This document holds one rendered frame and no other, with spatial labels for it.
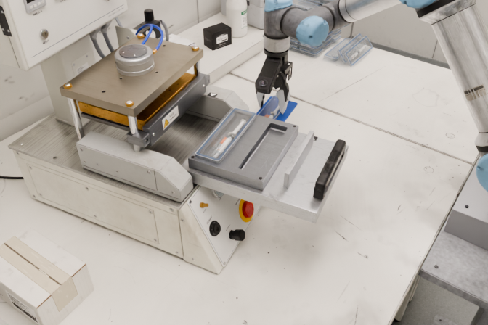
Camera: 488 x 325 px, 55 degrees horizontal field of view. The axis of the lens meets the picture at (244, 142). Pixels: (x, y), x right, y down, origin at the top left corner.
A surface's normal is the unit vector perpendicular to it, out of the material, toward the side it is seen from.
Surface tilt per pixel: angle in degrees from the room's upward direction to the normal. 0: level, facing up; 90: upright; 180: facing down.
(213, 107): 90
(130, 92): 0
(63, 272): 2
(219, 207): 65
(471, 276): 0
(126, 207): 90
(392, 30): 90
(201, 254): 90
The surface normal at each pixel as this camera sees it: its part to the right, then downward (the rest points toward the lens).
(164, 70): 0.00, -0.79
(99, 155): -0.43, 0.56
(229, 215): 0.82, -0.09
